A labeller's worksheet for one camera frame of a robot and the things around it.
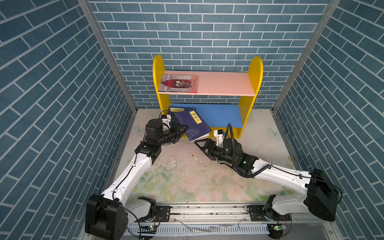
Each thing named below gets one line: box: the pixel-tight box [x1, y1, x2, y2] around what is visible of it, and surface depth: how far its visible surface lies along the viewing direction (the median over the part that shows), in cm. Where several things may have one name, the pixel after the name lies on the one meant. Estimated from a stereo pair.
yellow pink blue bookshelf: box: [153, 54, 264, 139], surface depth 79 cm
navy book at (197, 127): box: [174, 109, 212, 142], surface depth 78 cm
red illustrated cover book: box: [158, 74, 199, 93], surface depth 78 cm
